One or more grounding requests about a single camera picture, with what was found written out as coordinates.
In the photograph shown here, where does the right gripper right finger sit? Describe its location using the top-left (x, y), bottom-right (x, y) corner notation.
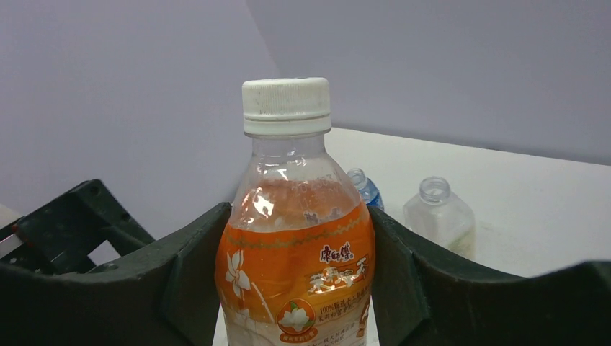
top-left (369, 208), bottom-right (610, 345)

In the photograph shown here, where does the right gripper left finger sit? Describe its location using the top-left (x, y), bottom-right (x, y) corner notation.
top-left (1, 203), bottom-right (231, 345)

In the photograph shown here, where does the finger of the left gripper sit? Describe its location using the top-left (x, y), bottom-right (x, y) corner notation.
top-left (1, 179), bottom-right (155, 275)

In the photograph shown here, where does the large clear bottle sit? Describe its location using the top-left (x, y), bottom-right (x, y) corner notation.
top-left (403, 176), bottom-right (476, 260)

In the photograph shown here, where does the clear bottle blue label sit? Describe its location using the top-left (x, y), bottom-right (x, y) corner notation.
top-left (347, 168), bottom-right (385, 210)

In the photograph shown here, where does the orange drink bottle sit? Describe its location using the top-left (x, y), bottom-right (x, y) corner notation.
top-left (215, 77), bottom-right (375, 345)

